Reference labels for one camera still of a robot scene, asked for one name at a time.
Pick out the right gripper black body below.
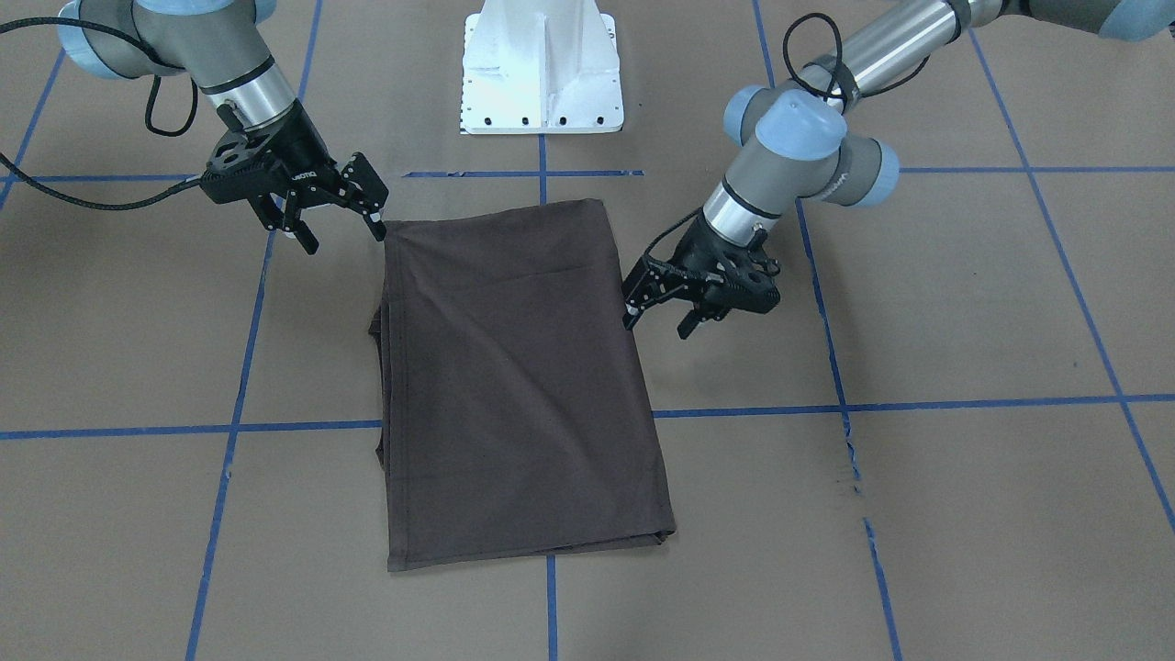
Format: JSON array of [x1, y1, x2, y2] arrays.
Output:
[[200, 101, 345, 208]]

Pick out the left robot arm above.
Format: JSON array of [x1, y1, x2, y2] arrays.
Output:
[[622, 1, 1174, 338]]

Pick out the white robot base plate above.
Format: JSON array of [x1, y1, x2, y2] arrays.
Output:
[[459, 1, 625, 135]]

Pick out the dark brown t-shirt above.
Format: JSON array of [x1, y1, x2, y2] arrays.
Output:
[[370, 198, 677, 573]]

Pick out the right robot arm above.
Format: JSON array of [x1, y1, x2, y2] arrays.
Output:
[[58, 1, 387, 252]]

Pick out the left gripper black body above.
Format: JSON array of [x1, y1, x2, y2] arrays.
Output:
[[657, 213, 781, 317]]

